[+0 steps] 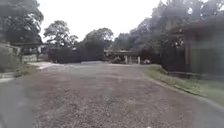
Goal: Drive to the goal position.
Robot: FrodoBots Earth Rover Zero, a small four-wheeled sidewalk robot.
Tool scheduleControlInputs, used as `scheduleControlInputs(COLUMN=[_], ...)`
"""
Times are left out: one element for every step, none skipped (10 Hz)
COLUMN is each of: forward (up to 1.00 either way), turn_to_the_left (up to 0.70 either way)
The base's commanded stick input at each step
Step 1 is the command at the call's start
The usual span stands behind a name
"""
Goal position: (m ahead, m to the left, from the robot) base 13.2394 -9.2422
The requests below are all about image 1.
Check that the dark hedge wall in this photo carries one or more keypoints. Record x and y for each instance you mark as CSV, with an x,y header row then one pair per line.
x,y
70,55

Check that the large dark tree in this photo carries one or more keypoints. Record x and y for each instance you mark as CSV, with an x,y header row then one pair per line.
x,y
16,20

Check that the house with pale pillars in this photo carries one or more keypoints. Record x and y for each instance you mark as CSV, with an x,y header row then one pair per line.
x,y
128,56

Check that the tall leafy tree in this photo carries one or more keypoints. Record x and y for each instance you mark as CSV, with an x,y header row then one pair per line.
x,y
58,31

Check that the round-crowned tree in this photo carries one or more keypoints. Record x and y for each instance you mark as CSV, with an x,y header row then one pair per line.
x,y
98,38

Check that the grey gravel road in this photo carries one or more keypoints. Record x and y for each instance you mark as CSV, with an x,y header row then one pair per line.
x,y
110,96

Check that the grass verge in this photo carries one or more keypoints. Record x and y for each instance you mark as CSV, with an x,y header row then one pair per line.
x,y
186,83

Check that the pale concrete driveway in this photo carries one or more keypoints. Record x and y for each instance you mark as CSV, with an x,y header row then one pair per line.
x,y
45,65

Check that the dark building with fence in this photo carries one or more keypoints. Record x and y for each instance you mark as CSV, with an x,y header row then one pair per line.
x,y
203,50

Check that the row of trees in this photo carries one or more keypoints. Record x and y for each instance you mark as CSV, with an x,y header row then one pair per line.
x,y
156,28

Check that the low building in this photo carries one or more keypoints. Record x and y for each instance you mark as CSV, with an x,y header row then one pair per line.
x,y
28,50

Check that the grass bank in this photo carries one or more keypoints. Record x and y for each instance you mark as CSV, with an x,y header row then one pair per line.
x,y
18,70

